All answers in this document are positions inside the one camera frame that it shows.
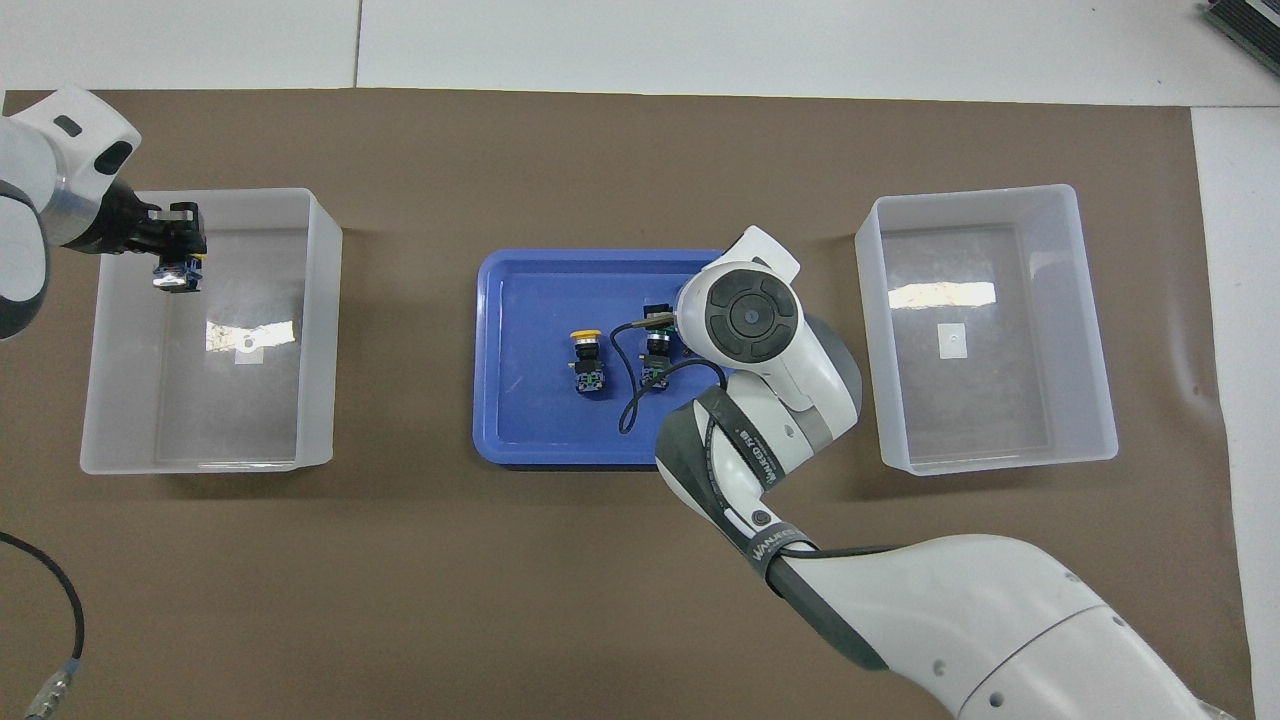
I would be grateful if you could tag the brown table mat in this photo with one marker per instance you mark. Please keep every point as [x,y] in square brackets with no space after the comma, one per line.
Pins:
[500,600]

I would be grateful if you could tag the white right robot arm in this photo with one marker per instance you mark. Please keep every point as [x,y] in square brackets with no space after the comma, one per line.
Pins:
[950,620]

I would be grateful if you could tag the dark grey ribbed device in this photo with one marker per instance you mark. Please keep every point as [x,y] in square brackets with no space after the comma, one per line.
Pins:
[1250,25]

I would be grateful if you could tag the blue plastic tray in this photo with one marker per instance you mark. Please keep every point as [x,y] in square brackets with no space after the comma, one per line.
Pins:
[540,420]

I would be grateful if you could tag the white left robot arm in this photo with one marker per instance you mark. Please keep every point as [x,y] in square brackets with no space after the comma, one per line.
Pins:
[40,180]

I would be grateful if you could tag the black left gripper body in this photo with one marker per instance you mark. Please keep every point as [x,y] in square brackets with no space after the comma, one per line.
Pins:
[130,225]

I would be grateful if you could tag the white sticker label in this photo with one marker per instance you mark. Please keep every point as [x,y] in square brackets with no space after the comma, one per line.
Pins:
[953,340]
[250,348]

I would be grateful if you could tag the green push button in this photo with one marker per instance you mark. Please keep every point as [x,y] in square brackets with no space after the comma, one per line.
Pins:
[655,365]

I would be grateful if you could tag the yellow push button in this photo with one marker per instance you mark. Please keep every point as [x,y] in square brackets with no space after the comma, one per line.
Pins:
[587,365]
[175,278]

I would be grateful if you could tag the translucent white plastic box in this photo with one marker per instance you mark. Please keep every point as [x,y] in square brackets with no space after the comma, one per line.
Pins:
[200,420]
[1000,420]

